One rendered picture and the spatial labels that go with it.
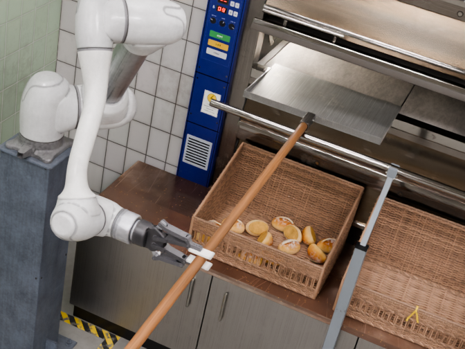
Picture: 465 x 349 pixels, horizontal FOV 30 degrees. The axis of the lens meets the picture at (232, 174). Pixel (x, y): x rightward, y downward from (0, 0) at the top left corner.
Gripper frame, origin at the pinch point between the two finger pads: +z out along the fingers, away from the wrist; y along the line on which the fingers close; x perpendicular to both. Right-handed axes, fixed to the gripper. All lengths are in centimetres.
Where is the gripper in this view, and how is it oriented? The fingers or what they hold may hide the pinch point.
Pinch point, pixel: (200, 257)
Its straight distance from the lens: 242.6
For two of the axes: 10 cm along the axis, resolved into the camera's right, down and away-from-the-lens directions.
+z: 9.1, 3.5, -2.3
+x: -3.8, 4.3, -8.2
